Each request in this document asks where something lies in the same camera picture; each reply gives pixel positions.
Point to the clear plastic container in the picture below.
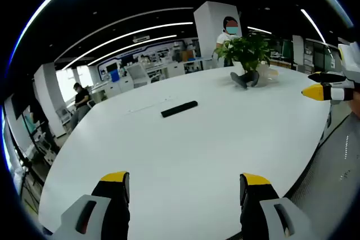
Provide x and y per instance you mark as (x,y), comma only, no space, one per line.
(268,72)

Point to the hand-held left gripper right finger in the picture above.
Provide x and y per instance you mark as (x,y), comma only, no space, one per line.
(256,195)

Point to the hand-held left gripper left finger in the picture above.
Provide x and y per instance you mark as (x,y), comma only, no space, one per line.
(112,195)

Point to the grey plant pot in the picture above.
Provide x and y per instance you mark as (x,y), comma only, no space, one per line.
(242,79)

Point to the black tripod stand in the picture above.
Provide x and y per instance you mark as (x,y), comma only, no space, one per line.
(26,172)

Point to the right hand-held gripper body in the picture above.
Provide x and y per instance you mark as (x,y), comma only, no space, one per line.
(351,63)

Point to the white square pillar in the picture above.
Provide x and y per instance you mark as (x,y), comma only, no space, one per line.
(206,29)

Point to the black remote control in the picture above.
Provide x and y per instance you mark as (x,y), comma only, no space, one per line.
(179,108)

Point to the grey mesh chair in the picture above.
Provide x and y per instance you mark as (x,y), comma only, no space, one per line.
(332,181)

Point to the white cabinet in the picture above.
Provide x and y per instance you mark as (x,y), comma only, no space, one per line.
(298,51)

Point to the green potted plant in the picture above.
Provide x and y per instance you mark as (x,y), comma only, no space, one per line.
(246,50)

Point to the white office chair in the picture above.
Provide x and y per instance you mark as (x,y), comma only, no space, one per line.
(64,113)

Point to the ceiling light strip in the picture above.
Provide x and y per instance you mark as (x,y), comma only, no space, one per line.
(126,36)
(132,46)
(313,25)

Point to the white display cabinets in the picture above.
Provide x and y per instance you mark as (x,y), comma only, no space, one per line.
(168,57)

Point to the white kiosk machine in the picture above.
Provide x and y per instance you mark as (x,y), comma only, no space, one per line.
(137,75)

